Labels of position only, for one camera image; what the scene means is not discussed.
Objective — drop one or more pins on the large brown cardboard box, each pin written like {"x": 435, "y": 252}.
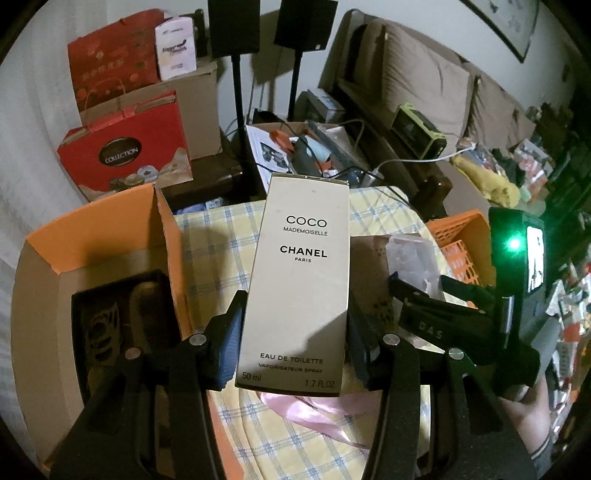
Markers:
{"x": 184, "y": 115}

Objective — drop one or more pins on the dark wooden stool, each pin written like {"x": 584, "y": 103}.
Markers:
{"x": 203, "y": 180}

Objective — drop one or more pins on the green black radio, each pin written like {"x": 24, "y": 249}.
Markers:
{"x": 415, "y": 131}

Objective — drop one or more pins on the yellow plush toy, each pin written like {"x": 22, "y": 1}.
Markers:
{"x": 489, "y": 180}

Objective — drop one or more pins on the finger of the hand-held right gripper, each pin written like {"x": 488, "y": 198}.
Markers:
{"x": 466, "y": 290}
{"x": 438, "y": 323}

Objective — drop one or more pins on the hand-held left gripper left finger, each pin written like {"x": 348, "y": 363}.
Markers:
{"x": 228, "y": 344}

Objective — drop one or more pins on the orange plastic basket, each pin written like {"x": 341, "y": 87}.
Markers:
{"x": 461, "y": 244}

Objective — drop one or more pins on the yellow checked tablecloth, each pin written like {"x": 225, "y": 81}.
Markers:
{"x": 221, "y": 258}

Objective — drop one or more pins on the white curtain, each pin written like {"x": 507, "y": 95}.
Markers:
{"x": 27, "y": 161}

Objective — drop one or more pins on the beige perfume box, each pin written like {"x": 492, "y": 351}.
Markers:
{"x": 300, "y": 281}

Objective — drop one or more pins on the small beige cushion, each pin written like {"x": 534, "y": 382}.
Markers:
{"x": 524, "y": 124}

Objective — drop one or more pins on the small grey box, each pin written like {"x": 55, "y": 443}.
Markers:
{"x": 323, "y": 105}

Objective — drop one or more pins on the white printed leaflet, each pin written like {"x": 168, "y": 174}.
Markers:
{"x": 270, "y": 154}

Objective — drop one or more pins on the person's right forearm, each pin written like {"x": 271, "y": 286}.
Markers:
{"x": 526, "y": 429}

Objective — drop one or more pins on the medium beige cushion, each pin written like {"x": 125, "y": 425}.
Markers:
{"x": 494, "y": 110}

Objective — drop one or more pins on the cardboard box of clutter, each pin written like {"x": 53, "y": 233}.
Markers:
{"x": 323, "y": 147}

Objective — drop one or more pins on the brown sofa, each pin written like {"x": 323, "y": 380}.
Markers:
{"x": 461, "y": 101}

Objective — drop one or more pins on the clear plastic bag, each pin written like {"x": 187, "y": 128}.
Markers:
{"x": 415, "y": 263}

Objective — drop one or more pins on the black tray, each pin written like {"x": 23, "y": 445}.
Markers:
{"x": 92, "y": 300}

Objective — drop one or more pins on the black speaker stand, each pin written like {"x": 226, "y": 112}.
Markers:
{"x": 239, "y": 106}
{"x": 294, "y": 83}

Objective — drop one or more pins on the pile of colourful packets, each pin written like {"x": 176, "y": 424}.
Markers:
{"x": 535, "y": 161}

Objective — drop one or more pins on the red patterned gift bag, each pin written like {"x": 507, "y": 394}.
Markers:
{"x": 111, "y": 60}

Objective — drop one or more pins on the small white box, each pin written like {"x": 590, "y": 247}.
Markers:
{"x": 173, "y": 48}

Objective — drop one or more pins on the framed wall painting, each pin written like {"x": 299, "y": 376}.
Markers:
{"x": 508, "y": 23}

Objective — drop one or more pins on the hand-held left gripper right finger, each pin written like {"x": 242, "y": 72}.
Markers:
{"x": 360, "y": 355}

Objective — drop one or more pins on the pink ribbon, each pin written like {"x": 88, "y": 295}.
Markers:
{"x": 323, "y": 410}

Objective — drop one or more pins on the orange cardboard box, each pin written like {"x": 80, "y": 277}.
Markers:
{"x": 46, "y": 295}

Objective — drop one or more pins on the black speaker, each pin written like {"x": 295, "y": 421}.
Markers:
{"x": 233, "y": 27}
{"x": 304, "y": 21}

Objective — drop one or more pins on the large beige cushion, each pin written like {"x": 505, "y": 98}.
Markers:
{"x": 425, "y": 78}

